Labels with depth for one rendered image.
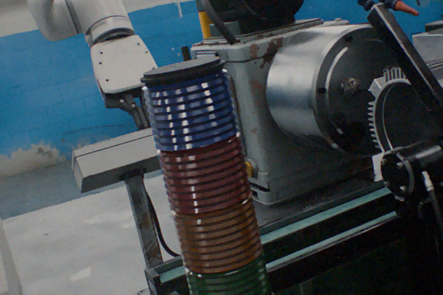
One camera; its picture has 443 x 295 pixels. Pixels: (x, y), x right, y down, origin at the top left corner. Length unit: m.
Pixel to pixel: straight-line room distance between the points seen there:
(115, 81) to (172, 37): 5.47
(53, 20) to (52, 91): 5.25
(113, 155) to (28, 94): 5.38
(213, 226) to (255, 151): 0.91
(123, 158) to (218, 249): 0.54
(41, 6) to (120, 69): 0.17
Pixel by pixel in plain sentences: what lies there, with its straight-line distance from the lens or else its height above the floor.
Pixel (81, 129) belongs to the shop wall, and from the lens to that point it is 6.38.
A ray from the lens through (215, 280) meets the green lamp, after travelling 0.43.
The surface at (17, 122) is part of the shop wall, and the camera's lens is 6.34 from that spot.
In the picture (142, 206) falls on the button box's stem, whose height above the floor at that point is 0.96.
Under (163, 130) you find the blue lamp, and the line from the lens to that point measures 0.41.
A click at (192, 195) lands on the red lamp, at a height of 1.13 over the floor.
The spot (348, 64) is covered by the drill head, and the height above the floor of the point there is 1.10.
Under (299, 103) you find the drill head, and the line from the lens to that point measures 1.12.
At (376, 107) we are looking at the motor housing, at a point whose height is 1.05.
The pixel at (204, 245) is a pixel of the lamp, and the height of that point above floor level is 1.10.
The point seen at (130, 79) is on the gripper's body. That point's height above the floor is 1.16.
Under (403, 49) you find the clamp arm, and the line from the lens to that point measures 0.85.
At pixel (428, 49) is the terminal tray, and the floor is 1.12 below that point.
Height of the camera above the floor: 1.26
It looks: 12 degrees down
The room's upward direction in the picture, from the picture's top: 12 degrees counter-clockwise
